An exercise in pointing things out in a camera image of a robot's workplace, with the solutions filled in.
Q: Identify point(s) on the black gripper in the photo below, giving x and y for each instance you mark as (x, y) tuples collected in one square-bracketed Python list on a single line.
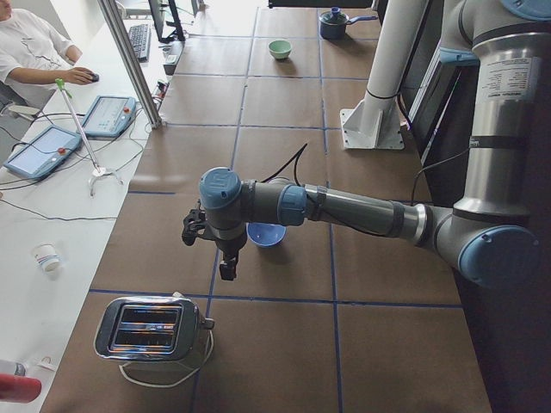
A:
[(231, 247)]

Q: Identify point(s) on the blue bowl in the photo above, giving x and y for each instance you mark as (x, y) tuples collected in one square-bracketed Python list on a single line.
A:
[(265, 235)]

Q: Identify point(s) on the green bowl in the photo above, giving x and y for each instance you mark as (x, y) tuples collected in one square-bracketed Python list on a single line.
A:
[(280, 49)]

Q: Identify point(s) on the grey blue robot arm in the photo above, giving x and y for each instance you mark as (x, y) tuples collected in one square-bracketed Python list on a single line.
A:
[(484, 234)]

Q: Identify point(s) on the person's hand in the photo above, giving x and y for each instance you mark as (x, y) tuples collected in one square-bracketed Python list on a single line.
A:
[(77, 75)]

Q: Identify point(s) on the silver toaster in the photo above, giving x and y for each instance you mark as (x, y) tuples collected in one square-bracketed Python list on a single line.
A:
[(155, 333)]

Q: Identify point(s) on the white reacher grabber tool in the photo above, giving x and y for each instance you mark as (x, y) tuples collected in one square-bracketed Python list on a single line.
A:
[(98, 171)]

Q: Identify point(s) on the white paper cup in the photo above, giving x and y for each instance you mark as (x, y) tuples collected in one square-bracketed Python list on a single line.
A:
[(46, 256)]

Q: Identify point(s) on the far blue teach pendant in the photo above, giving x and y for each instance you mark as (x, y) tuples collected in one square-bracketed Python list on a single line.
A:
[(109, 116)]

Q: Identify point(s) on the blue teach pendant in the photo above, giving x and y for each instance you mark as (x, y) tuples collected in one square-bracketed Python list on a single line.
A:
[(45, 153), (109, 116)]

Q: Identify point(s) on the white mounting pillar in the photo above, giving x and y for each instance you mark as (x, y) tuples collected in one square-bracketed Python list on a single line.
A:
[(373, 124)]

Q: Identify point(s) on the near blue teach pendant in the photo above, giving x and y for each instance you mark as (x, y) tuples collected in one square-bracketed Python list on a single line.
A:
[(45, 153)]

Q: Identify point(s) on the black monitor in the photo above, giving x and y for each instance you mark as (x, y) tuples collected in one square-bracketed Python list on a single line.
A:
[(166, 20)]

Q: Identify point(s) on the red bottle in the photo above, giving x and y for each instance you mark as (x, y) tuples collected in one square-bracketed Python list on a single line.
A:
[(19, 389)]

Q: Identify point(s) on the black keyboard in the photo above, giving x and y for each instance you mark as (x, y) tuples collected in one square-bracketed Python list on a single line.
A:
[(140, 39)]

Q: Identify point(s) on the blue saucepan with lid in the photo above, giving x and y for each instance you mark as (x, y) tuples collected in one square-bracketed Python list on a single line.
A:
[(333, 23)]

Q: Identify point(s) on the person in white shirt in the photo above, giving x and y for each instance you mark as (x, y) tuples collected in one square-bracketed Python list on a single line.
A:
[(33, 55)]

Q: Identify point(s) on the aluminium frame post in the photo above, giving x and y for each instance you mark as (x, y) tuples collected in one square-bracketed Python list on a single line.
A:
[(119, 32)]

